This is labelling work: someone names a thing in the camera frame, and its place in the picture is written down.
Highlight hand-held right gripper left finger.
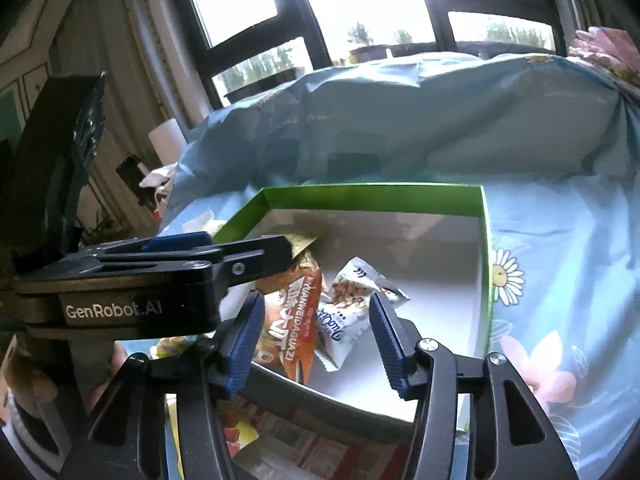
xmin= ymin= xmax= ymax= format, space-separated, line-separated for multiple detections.
xmin=57 ymin=291 xmax=267 ymax=480

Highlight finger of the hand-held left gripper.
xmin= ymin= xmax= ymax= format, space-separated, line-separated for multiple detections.
xmin=100 ymin=234 xmax=293 ymax=293
xmin=80 ymin=231 xmax=213 ymax=261

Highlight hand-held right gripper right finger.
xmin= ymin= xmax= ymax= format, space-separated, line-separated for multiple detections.
xmin=368 ymin=291 xmax=581 ymax=480

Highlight orange snack packet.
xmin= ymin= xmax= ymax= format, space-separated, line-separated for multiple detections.
xmin=255 ymin=247 xmax=326 ymax=386

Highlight gold snack packet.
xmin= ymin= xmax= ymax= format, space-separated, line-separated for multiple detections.
xmin=280 ymin=231 xmax=321 ymax=261

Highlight white biscuit snack packet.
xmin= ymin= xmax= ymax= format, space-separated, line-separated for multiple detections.
xmin=312 ymin=256 xmax=411 ymax=372

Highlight green cardboard box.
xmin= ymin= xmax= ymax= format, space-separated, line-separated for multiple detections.
xmin=212 ymin=184 xmax=493 ymax=433

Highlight red white printed snack packet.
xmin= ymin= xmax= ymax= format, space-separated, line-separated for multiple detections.
xmin=217 ymin=395 xmax=408 ymax=480

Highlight person's left hand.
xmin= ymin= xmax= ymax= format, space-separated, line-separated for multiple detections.
xmin=0 ymin=332 xmax=132 ymax=428

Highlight white crumpled tissue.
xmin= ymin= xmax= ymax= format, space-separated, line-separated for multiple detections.
xmin=187 ymin=210 xmax=228 ymax=236

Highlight white plastic bag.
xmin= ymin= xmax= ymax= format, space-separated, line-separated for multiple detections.
xmin=140 ymin=162 xmax=176 ymax=211

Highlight yellow snack packet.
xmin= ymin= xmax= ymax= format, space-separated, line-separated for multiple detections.
xmin=152 ymin=335 xmax=201 ymax=361

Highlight small floor plants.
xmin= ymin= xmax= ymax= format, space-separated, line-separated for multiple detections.
xmin=82 ymin=210 xmax=126 ymax=241

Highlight black board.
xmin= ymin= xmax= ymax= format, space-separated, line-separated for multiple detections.
xmin=116 ymin=155 xmax=151 ymax=206

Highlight white paper roll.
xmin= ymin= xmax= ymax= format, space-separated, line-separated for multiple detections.
xmin=148 ymin=117 xmax=187 ymax=168

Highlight beige curtain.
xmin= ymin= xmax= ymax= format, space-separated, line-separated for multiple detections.
xmin=50 ymin=0 xmax=216 ymax=241

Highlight cream cabinet doors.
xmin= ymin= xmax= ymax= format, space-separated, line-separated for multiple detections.
xmin=0 ymin=55 xmax=56 ymax=136

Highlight potted plant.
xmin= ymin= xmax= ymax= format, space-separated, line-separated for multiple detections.
xmin=347 ymin=22 xmax=396 ymax=63

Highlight pink floral cloth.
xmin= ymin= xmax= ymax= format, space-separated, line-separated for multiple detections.
xmin=567 ymin=25 xmax=640 ymax=91

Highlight black window frame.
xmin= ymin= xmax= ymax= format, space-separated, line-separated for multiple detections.
xmin=177 ymin=0 xmax=571 ymax=108

